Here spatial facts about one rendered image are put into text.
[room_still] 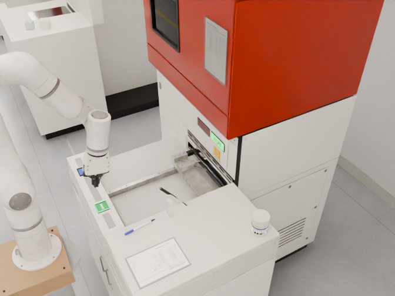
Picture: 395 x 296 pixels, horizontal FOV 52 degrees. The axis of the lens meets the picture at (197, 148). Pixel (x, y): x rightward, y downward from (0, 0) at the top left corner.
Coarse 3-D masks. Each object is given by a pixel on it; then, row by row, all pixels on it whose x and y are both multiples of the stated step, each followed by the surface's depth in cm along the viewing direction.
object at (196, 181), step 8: (184, 160) 208; (176, 168) 206; (192, 168) 204; (184, 176) 200; (192, 176) 199; (200, 176) 199; (192, 184) 195; (200, 184) 195; (208, 184) 195; (200, 192) 191; (208, 192) 191
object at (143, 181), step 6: (174, 168) 208; (156, 174) 205; (162, 174) 206; (168, 174) 208; (138, 180) 201; (144, 180) 201; (150, 180) 204; (120, 186) 198; (126, 186) 198; (132, 186) 200; (138, 186) 202; (108, 192) 195; (114, 192) 196; (120, 192) 198
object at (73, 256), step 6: (66, 240) 177; (72, 240) 177; (66, 246) 174; (72, 246) 174; (66, 252) 172; (72, 252) 172; (78, 252) 172; (72, 258) 169; (78, 258) 169; (72, 264) 167; (72, 270) 165; (60, 288) 159; (66, 288) 176; (72, 288) 184; (48, 294) 157; (54, 294) 171; (60, 294) 174; (66, 294) 178; (72, 294) 184
